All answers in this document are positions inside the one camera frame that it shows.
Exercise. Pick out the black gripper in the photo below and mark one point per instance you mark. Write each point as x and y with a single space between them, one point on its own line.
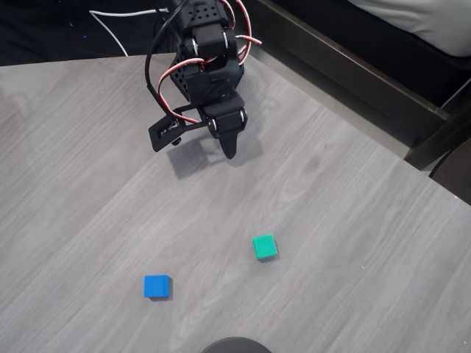
229 122

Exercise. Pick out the green cube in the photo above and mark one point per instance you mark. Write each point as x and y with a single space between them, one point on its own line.
264 247

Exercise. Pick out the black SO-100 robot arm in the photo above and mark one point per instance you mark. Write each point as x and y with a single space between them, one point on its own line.
206 16

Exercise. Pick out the blue cube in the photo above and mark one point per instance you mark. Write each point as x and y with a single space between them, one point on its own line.
156 286

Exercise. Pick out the black round object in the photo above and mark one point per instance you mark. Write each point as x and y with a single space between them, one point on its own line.
235 346

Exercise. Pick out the white mattress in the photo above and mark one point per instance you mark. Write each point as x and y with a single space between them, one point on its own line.
423 18

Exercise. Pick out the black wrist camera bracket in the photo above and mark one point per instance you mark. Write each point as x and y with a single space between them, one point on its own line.
163 132

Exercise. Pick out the dark wooden bed frame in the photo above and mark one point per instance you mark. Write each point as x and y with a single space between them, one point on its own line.
349 70

